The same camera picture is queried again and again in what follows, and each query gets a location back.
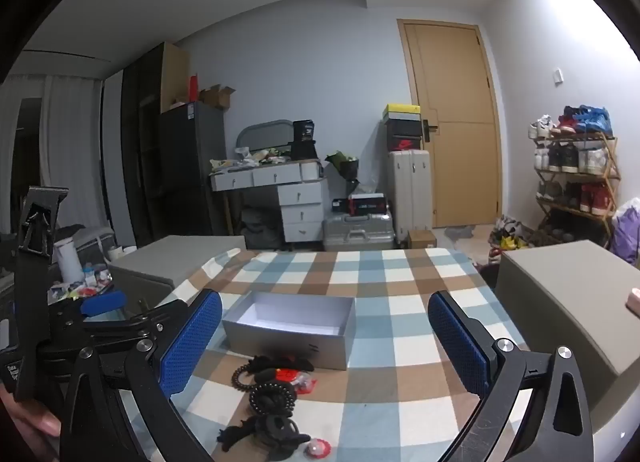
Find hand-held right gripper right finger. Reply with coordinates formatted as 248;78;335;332
427;290;595;462

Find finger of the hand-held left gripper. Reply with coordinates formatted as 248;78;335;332
49;291;187;343
14;186;69;403

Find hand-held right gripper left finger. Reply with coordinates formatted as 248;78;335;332
59;288;224;462

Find black spiral hair tie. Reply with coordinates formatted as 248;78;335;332
231;364;261;391
248;382;299;416

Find black bow hair tie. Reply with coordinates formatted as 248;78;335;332
249;354;316;379

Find silver box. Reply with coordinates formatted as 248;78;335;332
221;291;357;372

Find black scrunchie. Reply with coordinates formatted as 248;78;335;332
217;414;312;461

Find person's left hand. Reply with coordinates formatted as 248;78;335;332
0;382;63;462

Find colourful clutter pile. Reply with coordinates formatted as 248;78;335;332
47;266;114;306

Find plaid tablecloth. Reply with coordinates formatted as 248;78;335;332
119;248;532;462

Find white curtain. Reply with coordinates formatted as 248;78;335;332
39;74;107;244

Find small cardboard box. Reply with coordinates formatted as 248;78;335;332
407;229;439;249

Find grey bag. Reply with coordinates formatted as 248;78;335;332
239;208;287;249

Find dark wardrobe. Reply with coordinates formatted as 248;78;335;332
102;41;191;249

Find silver suitcase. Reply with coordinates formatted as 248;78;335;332
322;211;396;252

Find white upright suitcase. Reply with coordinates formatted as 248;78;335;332
388;149;434;248

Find dark fridge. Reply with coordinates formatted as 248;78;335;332
158;101;229;239

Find flat black shoe box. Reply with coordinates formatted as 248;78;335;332
332;193;389;217

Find white desk with drawers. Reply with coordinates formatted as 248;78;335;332
209;159;329;244

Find wooden shoe rack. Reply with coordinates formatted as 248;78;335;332
529;131;622;249

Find purple bag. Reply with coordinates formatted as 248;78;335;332
610;201;640;266

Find wooden door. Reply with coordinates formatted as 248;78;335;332
397;19;503;229

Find black wrapped flower bouquet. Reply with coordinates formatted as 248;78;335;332
324;150;361;196

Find black and red shoe box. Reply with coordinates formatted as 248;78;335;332
384;119;424;152

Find grey arched mirror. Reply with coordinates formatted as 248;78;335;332
235;119;295;161

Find white shoes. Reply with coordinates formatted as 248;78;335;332
528;115;554;139

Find open cardboard box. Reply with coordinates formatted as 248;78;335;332
198;85;237;111

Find tall black box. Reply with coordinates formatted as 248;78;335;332
289;120;318;161

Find yellow lid shoe box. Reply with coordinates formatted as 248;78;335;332
382;104;422;122

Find blue shoes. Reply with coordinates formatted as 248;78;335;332
564;105;614;136

